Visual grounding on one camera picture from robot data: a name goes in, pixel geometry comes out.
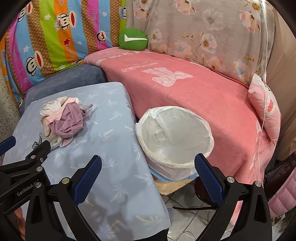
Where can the mauve purple cloth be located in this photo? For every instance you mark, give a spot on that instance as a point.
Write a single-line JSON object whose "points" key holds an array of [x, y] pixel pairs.
{"points": [[69, 120]]}

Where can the cardboard piece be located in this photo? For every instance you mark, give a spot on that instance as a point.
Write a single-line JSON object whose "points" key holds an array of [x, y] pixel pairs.
{"points": [[171, 185]]}

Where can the light blue printed cloth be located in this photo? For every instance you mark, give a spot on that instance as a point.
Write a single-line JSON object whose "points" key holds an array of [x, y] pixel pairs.
{"points": [[111, 139]]}

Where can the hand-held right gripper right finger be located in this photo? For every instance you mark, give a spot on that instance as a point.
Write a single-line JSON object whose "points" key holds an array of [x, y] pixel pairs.
{"points": [[208, 180]]}

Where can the white-lined trash bin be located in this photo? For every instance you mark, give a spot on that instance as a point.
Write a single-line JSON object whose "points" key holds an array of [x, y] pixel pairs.
{"points": [[175, 134]]}

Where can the dark cloth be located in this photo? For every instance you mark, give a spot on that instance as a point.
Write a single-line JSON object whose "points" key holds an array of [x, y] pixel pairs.
{"points": [[278, 170]]}

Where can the green plush cushion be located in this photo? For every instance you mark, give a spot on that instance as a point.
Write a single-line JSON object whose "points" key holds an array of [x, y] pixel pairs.
{"points": [[133, 39]]}

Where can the pink blanket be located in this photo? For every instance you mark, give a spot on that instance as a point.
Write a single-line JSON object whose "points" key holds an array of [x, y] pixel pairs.
{"points": [[189, 92]]}

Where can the white stained cloth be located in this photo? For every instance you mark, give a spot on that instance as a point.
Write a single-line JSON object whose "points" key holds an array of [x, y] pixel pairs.
{"points": [[52, 107]]}

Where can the blue-grey cushion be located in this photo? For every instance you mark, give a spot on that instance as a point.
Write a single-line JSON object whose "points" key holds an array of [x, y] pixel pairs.
{"points": [[69, 78]]}

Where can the pink down jacket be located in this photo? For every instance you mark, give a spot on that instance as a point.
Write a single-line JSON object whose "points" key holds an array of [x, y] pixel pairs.
{"points": [[281, 199]]}

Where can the striped cartoon monkey pillow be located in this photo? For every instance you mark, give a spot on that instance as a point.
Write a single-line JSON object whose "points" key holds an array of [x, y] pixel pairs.
{"points": [[46, 34]]}

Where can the pink gauze cloth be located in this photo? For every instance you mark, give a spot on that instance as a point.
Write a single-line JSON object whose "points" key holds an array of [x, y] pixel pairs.
{"points": [[55, 117]]}

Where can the small pink pillow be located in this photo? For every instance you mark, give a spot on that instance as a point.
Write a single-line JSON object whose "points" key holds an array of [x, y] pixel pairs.
{"points": [[261, 104]]}

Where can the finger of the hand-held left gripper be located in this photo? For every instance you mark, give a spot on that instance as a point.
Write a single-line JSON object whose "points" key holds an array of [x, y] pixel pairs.
{"points": [[7, 143], [42, 149]]}

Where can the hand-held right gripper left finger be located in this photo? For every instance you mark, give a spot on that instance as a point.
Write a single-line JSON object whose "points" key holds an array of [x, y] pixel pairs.
{"points": [[90, 180]]}

